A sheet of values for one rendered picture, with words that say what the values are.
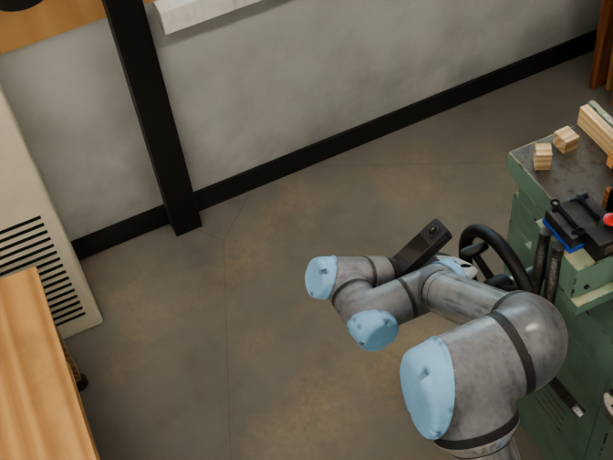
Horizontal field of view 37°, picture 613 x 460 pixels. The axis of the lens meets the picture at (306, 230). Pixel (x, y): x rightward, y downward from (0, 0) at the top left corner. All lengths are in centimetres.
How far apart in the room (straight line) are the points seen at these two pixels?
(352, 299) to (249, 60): 146
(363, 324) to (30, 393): 99
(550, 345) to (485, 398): 11
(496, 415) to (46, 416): 128
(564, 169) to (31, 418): 130
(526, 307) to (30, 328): 145
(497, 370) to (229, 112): 195
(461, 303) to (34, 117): 166
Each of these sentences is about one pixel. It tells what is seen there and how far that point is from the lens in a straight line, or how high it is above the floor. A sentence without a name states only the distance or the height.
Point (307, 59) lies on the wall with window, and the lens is 300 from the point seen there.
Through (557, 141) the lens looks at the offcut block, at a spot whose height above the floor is 92.
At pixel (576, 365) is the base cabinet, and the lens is 220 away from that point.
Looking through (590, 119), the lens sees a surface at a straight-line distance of 209.
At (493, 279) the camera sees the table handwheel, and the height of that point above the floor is 84.
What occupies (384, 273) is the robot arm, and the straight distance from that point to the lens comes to 166.
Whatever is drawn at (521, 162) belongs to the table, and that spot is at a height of 90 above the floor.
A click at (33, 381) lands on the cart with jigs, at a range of 229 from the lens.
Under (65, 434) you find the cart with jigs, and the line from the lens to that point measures 219.
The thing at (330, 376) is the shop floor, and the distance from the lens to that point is 276.
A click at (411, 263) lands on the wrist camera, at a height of 102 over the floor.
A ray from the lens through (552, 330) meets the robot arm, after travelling 123.
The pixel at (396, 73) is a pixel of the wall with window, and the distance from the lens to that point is 323.
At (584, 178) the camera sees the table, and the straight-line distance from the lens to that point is 203.
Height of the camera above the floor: 236
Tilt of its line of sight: 50 degrees down
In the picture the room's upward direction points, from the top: 8 degrees counter-clockwise
